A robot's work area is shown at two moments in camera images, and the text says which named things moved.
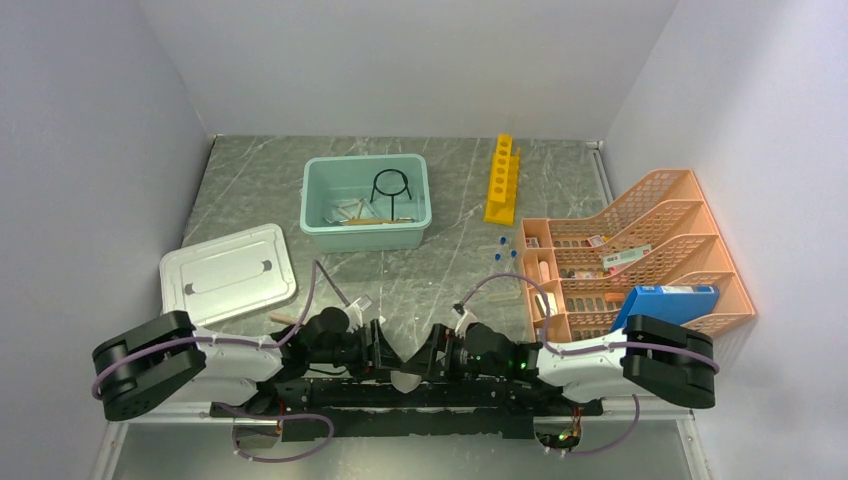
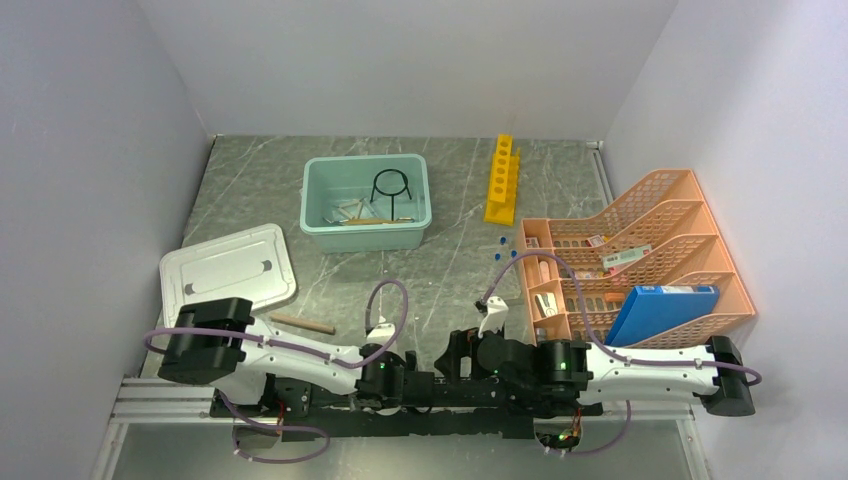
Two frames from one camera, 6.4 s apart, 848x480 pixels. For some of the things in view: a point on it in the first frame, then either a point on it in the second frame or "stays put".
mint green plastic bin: x=365 y=203 stays put
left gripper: x=381 y=355 -> x=410 y=360
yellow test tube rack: x=501 y=201 stays put
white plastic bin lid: x=228 y=276 stays put
